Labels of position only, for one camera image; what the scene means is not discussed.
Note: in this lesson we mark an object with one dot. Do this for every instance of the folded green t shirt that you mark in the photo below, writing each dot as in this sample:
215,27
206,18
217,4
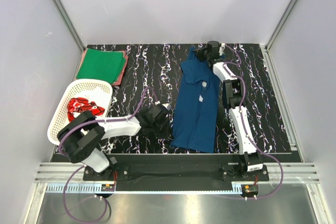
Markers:
101,62

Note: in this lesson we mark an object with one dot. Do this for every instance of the red and white t shirt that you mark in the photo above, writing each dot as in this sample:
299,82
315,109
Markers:
78,105

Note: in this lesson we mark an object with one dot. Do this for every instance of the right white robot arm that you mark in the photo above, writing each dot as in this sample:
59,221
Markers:
233,99

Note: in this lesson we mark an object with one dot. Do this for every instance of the white slotted cable duct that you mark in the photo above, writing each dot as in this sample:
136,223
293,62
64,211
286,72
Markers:
122,188

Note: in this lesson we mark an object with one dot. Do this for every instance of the blue t shirt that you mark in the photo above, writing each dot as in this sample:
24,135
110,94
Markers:
195,113

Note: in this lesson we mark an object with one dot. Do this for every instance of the left aluminium frame post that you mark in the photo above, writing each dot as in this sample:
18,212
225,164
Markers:
68,23

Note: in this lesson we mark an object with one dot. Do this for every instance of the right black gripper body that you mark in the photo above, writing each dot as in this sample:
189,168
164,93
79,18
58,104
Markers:
202,54

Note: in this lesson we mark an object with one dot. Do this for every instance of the folded pink t shirt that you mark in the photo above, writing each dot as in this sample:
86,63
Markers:
124,61

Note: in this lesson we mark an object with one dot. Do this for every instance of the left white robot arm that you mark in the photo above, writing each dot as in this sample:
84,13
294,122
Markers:
79,139

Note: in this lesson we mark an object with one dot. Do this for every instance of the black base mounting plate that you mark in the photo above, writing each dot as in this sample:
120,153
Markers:
225,167

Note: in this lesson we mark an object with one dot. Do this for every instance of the right small electronics board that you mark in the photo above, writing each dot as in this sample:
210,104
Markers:
250,189

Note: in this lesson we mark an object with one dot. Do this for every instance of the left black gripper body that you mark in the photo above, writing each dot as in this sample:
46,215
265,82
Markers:
161,130

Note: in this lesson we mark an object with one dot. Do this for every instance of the white plastic laundry basket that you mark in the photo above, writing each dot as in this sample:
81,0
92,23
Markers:
93,90

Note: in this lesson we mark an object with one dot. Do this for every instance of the small electronics board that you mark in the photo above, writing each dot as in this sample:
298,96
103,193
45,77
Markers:
108,187
250,189

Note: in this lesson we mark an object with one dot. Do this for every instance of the left small electronics board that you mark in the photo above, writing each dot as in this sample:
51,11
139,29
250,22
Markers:
108,187

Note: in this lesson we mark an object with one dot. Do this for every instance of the aluminium frame post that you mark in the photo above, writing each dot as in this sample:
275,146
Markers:
286,14
68,23

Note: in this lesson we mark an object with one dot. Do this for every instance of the right aluminium frame post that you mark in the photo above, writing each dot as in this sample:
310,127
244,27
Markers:
286,14

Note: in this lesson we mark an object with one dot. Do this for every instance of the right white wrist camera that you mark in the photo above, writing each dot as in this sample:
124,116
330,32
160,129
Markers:
221,48

